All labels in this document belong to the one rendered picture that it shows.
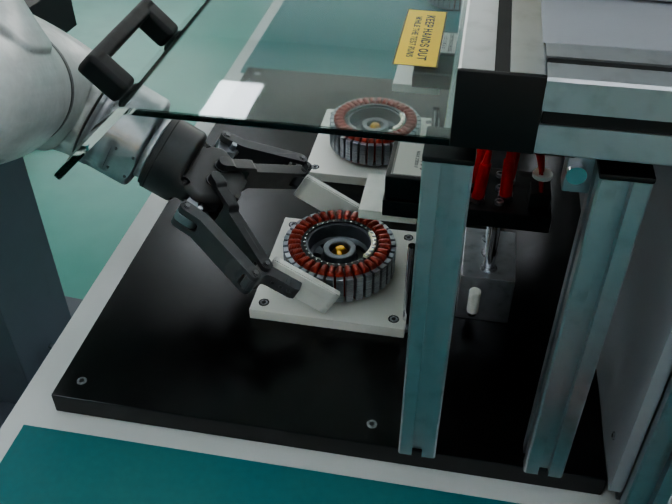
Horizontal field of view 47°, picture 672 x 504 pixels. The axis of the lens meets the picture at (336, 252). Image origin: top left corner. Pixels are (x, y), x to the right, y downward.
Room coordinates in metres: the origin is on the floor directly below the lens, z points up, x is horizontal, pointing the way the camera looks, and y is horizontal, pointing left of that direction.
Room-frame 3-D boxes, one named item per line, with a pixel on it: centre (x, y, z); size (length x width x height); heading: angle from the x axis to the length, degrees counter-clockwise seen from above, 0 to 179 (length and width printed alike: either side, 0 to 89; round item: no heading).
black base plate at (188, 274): (0.71, -0.04, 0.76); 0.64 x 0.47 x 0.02; 169
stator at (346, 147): (0.84, -0.05, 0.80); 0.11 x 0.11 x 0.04
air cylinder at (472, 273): (0.57, -0.15, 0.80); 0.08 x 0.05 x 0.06; 169
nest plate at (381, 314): (0.60, 0.00, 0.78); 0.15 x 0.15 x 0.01; 79
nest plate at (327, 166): (0.84, -0.05, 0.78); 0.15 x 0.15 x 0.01; 79
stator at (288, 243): (0.60, 0.00, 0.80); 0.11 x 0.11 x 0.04
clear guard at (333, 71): (0.52, 0.00, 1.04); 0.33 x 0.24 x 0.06; 79
